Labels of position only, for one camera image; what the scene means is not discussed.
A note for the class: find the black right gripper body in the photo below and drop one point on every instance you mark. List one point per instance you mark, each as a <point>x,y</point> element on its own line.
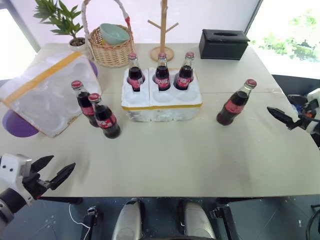
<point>307,115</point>

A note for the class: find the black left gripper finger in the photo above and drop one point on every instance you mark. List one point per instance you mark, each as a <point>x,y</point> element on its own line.
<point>41,165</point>
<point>62,175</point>

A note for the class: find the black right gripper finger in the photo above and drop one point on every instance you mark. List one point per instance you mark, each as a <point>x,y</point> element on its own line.
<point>281,115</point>
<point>297,99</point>

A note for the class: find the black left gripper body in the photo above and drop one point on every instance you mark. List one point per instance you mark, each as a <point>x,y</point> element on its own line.
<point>33,183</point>

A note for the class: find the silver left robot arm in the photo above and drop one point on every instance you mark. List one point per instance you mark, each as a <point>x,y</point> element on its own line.
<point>8,203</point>

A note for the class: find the glass cola bottle red cap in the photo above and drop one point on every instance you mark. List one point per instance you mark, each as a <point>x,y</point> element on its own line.
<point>162,76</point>
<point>83,102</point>
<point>106,120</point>
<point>232,106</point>
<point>135,75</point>
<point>184,76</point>

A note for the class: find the white foam lid yellow tape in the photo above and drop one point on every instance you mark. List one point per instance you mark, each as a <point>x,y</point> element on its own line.
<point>47,97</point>

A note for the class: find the black tissue box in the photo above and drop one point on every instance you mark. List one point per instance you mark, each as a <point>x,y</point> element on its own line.
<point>221,46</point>

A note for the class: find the white foam bottle crate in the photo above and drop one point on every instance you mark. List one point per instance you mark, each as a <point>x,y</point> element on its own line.
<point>160,107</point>

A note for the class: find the dark furniture behind table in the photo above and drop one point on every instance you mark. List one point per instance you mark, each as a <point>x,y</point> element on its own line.
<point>295,83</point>

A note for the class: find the purple round mat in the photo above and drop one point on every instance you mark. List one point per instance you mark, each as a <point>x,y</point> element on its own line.
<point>17,126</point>

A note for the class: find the small black plug device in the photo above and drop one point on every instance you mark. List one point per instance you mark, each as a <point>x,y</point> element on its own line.
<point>93,216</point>

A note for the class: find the silver rounded robot leg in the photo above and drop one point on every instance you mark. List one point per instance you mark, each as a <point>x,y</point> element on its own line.
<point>196,220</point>
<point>127,220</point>

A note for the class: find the wooden mug tree stand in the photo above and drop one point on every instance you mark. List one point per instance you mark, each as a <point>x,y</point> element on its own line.
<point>163,37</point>

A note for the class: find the green plant in white pot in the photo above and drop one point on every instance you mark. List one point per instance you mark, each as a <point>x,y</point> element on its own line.
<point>62,17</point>

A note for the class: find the pale green bowl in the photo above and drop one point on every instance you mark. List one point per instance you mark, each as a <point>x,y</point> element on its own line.
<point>115,35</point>

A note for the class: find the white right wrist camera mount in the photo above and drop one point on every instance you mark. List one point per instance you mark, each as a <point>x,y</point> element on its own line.
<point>314,98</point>

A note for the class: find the black table frame bar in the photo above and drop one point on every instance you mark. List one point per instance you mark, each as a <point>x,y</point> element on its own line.
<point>62,200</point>

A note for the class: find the black table frame leg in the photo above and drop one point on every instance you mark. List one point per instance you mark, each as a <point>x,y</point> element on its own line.
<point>226,217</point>

